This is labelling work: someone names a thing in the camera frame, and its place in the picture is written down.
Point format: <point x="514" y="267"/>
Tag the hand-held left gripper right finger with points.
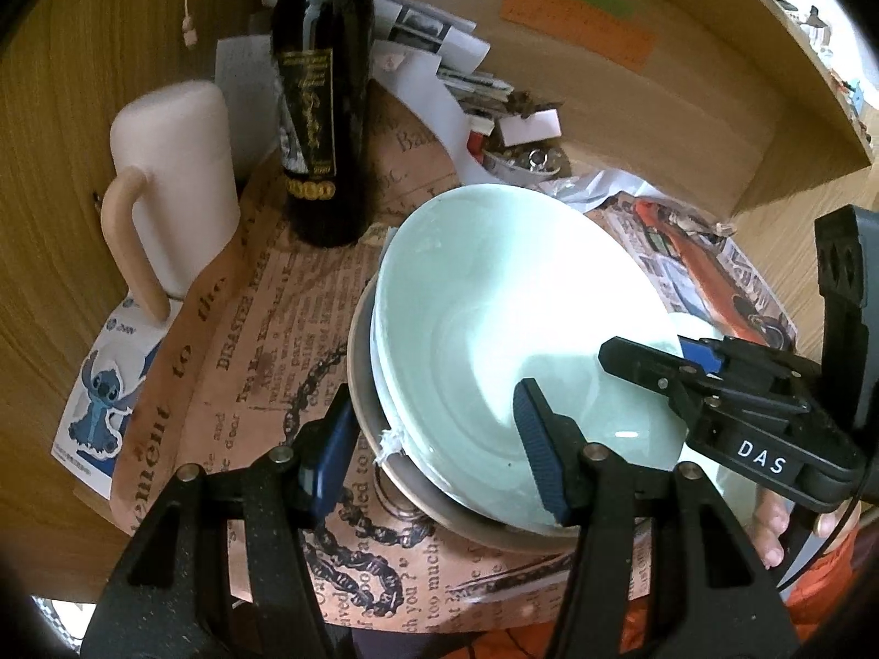
<point x="539" y="453"/>

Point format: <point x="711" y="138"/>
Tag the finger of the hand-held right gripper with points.
<point x="700" y="350"/>
<point x="638" y="360"/>

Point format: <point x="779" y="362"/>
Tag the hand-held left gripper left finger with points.
<point x="329" y="453"/>

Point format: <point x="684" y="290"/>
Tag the dark brown plate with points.
<point x="412" y="484"/>

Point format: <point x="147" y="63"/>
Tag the mint green plate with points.
<point x="494" y="274"/>

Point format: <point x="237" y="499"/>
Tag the person's right hand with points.
<point x="769" y="528"/>

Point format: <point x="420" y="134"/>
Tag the car print newspaper sheet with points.
<point x="687" y="254"/>

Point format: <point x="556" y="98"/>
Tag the brown vintage print paper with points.
<point x="275" y="329"/>

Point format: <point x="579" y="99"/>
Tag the crumpled white paper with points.
<point x="597" y="189"/>

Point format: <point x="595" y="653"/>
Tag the person's orange clothing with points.
<point x="831" y="597"/>

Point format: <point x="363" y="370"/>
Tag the small bowl of trinkets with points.
<point x="525" y="161"/>

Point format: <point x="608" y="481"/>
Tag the blue cartoon sticker card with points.
<point x="96" y="398"/>

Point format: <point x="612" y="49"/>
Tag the small white card box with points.
<point x="529" y="127"/>

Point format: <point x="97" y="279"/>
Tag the pink mug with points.
<point x="178" y="171"/>

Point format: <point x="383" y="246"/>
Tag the dark wine bottle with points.
<point x="323" y="117"/>

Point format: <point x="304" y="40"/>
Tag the orange sticky note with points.
<point x="577" y="24"/>

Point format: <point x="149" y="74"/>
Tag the stack of magazines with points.
<point x="419" y="24"/>

